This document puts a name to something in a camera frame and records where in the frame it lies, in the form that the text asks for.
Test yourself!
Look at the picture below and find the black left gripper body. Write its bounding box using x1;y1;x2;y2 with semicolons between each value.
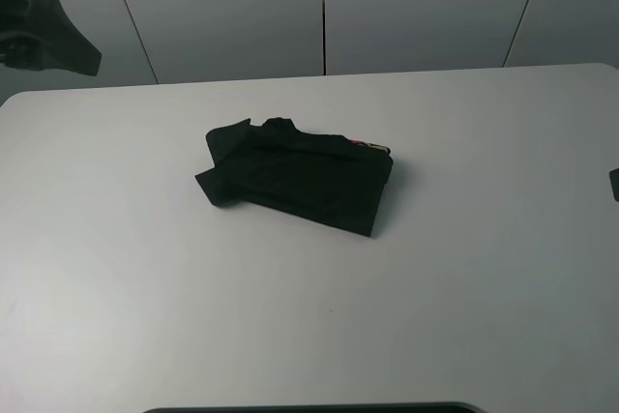
1;0;60;70

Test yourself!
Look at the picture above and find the black printed t-shirt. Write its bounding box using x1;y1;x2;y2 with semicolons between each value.
195;118;394;237

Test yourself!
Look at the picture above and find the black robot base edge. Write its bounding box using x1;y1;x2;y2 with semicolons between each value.
146;402;482;413

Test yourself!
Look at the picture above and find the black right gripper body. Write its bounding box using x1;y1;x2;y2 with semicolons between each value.
609;168;619;201

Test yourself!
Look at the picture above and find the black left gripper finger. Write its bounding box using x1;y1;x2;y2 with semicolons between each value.
41;2;103;76

